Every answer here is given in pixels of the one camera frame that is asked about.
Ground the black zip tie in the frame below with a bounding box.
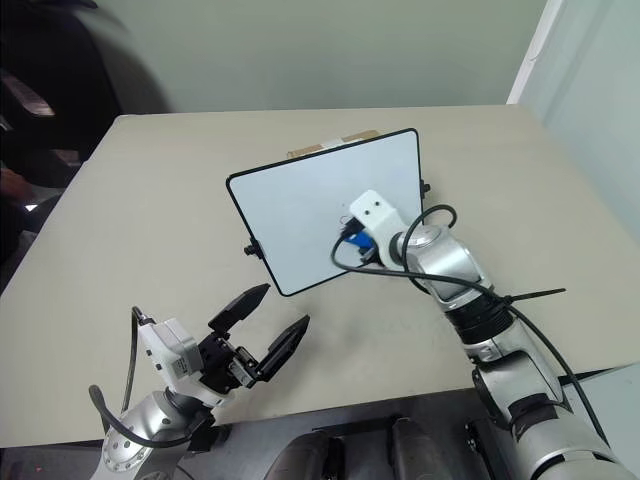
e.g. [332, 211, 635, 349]
[492, 287, 568, 309]

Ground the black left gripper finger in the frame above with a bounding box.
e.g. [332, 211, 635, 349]
[207, 282, 272, 334]
[259, 314, 312, 384]

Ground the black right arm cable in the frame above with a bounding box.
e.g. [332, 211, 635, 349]
[329, 203, 615, 451]

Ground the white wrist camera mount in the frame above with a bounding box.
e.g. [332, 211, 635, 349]
[348, 189, 407, 269]
[137, 316, 236, 407]

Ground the black-framed whiteboard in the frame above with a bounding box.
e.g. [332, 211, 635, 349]
[225, 127, 424, 298]

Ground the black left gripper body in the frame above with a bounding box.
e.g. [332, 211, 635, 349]
[196, 331, 264, 397]

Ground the brown cardboard box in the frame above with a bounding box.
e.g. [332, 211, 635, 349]
[285, 129, 380, 161]

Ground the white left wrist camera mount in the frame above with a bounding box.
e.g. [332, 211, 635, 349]
[137, 316, 236, 407]

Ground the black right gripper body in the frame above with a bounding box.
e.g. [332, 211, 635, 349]
[357, 246, 384, 269]

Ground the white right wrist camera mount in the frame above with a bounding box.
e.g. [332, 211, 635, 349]
[348, 189, 407, 269]

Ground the person in dark clothes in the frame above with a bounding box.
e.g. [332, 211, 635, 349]
[0, 0, 172, 296]

